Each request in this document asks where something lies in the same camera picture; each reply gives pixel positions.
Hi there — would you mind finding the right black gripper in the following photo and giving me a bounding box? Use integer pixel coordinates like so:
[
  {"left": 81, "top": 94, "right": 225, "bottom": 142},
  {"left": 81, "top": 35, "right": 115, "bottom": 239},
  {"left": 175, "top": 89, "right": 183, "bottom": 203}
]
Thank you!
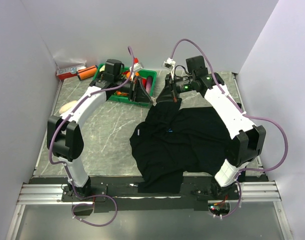
[{"left": 155, "top": 73, "right": 195, "bottom": 103}]

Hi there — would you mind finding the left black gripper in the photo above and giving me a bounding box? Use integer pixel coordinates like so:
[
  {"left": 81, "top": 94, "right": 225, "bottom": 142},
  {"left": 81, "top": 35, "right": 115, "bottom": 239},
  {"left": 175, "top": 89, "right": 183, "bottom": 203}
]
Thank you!
[{"left": 114, "top": 75, "right": 154, "bottom": 105}]

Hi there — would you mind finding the white flower brooch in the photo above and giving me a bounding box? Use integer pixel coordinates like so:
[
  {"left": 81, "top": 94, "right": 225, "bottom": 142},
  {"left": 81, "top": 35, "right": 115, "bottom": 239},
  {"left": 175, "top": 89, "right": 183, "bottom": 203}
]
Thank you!
[{"left": 150, "top": 97, "right": 157, "bottom": 106}]

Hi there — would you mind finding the black t-shirt garment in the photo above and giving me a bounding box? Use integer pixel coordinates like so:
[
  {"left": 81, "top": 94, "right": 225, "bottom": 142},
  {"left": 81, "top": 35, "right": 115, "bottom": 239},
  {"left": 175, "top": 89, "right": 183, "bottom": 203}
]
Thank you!
[{"left": 129, "top": 102, "right": 231, "bottom": 194}]

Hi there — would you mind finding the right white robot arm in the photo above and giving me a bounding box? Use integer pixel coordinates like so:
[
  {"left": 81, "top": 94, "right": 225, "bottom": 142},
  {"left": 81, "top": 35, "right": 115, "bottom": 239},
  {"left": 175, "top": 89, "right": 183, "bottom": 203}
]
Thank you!
[{"left": 156, "top": 55, "right": 266, "bottom": 200}]

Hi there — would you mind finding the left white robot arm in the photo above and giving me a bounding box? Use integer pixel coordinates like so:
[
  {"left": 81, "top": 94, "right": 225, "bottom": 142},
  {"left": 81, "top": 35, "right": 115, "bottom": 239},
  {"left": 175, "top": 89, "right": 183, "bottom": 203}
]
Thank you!
[{"left": 46, "top": 58, "right": 156, "bottom": 201}]

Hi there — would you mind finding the green plastic crate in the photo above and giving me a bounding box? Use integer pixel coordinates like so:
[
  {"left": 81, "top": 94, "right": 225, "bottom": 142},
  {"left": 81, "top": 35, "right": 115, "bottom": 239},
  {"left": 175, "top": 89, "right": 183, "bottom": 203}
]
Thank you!
[{"left": 89, "top": 59, "right": 157, "bottom": 107}]

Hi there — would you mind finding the purple toy eggplant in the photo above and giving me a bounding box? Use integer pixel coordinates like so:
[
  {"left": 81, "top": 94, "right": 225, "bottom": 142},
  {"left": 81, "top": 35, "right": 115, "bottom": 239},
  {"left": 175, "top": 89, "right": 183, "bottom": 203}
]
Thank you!
[{"left": 145, "top": 75, "right": 154, "bottom": 93}]

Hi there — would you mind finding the orange toy pumpkin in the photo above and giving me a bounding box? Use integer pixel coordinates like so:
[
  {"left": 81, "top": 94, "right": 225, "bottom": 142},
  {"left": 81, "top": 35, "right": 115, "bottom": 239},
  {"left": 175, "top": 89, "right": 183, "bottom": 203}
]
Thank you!
[{"left": 116, "top": 91, "right": 129, "bottom": 97}]

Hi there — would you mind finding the orange cylinder can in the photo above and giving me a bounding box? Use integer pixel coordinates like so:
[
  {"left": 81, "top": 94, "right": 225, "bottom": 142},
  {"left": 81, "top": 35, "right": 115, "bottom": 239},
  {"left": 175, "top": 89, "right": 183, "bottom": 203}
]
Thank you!
[{"left": 77, "top": 65, "right": 98, "bottom": 81}]

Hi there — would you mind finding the red white box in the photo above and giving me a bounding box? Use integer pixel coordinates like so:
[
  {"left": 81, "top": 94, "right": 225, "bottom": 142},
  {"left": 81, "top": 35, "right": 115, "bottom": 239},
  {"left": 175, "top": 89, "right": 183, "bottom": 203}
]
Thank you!
[{"left": 55, "top": 62, "right": 87, "bottom": 81}]

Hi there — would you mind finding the white toy radish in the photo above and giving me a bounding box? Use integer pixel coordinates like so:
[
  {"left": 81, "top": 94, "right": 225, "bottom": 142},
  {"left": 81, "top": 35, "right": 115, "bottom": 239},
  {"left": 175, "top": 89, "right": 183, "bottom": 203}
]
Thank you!
[{"left": 58, "top": 100, "right": 77, "bottom": 115}]

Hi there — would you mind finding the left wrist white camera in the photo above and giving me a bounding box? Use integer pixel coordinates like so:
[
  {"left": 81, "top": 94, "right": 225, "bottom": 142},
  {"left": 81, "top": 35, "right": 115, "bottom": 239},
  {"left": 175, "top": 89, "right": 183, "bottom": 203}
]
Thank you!
[{"left": 132, "top": 57, "right": 144, "bottom": 73}]

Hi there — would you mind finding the wrist white camera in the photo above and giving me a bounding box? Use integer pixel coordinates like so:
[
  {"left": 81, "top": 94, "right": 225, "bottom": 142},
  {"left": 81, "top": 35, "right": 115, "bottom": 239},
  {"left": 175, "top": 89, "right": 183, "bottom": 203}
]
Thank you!
[
  {"left": 132, "top": 57, "right": 144, "bottom": 73},
  {"left": 162, "top": 57, "right": 176, "bottom": 79}
]

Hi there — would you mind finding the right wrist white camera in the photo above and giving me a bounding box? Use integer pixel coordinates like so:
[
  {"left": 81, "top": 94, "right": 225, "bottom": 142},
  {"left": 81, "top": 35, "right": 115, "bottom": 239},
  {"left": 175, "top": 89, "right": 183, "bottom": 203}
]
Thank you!
[{"left": 162, "top": 57, "right": 176, "bottom": 79}]

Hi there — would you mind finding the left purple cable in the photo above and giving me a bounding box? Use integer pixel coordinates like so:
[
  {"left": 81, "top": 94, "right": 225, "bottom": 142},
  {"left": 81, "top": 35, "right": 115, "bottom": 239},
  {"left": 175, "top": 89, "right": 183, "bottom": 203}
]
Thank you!
[{"left": 48, "top": 45, "right": 138, "bottom": 227}]

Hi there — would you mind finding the purple cable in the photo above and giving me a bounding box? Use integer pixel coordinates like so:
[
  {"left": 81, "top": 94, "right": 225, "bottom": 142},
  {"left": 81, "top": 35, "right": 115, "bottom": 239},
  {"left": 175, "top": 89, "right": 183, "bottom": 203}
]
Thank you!
[
  {"left": 171, "top": 38, "right": 290, "bottom": 221},
  {"left": 48, "top": 45, "right": 138, "bottom": 227}
]

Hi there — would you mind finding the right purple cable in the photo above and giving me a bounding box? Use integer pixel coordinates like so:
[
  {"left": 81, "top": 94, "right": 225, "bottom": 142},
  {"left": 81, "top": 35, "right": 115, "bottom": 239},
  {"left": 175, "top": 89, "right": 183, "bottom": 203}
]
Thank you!
[{"left": 171, "top": 38, "right": 290, "bottom": 221}]

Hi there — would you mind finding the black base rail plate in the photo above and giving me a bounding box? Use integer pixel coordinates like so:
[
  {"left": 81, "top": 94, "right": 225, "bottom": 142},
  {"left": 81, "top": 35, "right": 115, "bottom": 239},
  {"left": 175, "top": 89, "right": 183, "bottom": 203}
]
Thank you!
[{"left": 61, "top": 176, "right": 241, "bottom": 213}]

